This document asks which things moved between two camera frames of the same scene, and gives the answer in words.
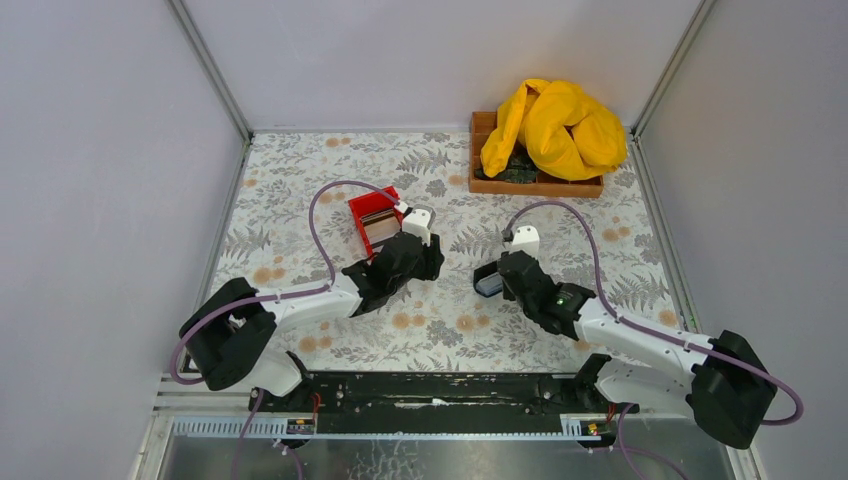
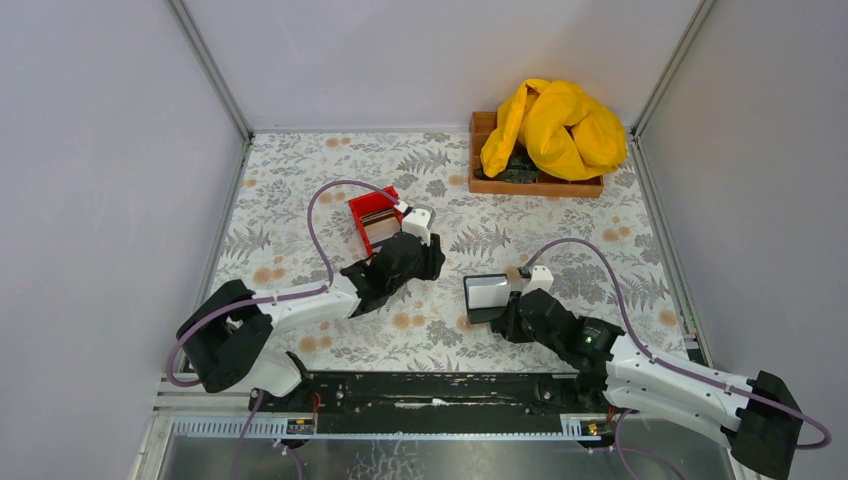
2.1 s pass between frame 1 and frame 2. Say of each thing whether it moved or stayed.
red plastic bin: stayed
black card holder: moved
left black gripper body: stayed
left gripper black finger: stayed
